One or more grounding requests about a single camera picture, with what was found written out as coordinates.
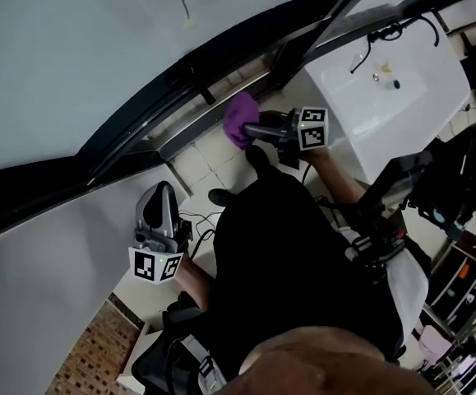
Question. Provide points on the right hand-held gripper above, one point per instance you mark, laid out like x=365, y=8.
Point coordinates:
x=309, y=132

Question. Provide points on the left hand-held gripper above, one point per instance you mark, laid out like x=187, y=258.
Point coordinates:
x=152, y=261

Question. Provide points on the purple cloth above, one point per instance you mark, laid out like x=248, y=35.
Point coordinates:
x=239, y=117

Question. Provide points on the black window frame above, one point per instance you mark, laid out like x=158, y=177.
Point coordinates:
x=36, y=187

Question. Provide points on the person's left forearm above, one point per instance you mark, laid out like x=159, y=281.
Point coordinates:
x=194, y=280

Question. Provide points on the person's right forearm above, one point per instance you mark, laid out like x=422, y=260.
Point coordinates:
x=336, y=175

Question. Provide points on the person's black shoe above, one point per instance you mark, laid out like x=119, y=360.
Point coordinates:
x=220, y=197

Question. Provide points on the white washbasin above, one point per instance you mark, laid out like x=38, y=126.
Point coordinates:
x=389, y=109

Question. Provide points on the person's black clothing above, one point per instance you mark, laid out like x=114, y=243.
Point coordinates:
x=287, y=253

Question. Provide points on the small yellow object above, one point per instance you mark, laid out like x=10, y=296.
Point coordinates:
x=385, y=68

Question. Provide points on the small dark green object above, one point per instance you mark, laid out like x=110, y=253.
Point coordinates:
x=396, y=84

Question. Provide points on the black harness with buckles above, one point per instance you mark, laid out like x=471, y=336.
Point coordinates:
x=375, y=241

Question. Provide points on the person's face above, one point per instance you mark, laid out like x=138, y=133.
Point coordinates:
x=328, y=364

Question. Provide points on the dark shelf unit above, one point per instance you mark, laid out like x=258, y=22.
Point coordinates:
x=463, y=278

